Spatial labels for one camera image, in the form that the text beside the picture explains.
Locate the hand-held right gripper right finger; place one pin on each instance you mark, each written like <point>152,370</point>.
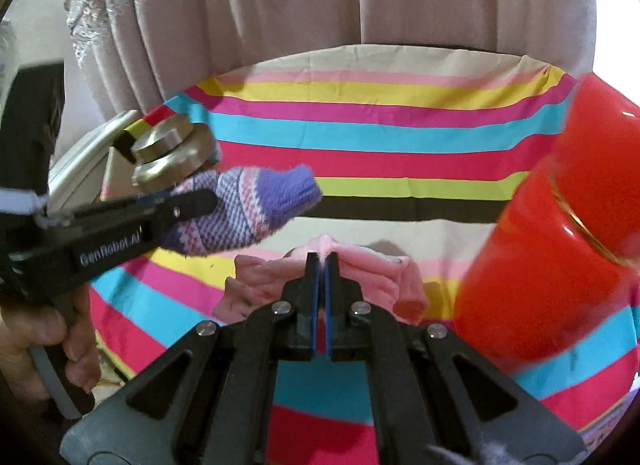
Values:
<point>336,320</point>

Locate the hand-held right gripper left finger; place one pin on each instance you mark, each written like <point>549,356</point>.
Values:
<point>311,315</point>

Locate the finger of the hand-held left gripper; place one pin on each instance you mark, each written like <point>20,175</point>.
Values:
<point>190,205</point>
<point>311,315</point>

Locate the person's left hand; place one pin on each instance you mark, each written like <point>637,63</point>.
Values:
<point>30,330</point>

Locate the pink cloth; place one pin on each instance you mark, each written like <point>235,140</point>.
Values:
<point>380,275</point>

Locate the rainbow striped cloth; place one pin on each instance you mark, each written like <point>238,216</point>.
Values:
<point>375,145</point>

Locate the glass jar with gold lid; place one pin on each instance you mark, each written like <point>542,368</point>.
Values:
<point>170,155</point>

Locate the red lidded jar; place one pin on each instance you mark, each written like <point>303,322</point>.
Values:
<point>530,270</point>

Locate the beige curtain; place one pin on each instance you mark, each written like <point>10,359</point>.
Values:
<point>300,5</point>

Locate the purple knit sock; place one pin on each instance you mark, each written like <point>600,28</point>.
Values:
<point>250,210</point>

